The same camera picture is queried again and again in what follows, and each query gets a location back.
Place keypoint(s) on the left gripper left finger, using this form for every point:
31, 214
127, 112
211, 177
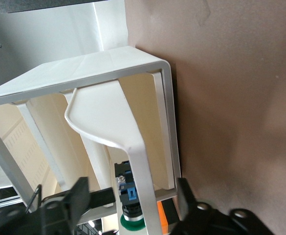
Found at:
79, 198

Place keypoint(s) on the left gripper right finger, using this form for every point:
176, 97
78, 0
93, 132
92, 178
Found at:
188, 205

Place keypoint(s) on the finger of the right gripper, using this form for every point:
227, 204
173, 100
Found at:
103, 197

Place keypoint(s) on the green mushroom push button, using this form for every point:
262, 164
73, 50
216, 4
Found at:
130, 193

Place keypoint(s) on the white drawer cabinet housing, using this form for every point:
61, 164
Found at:
84, 66

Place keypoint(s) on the orange button enclosure box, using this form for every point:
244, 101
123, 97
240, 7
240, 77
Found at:
162, 215

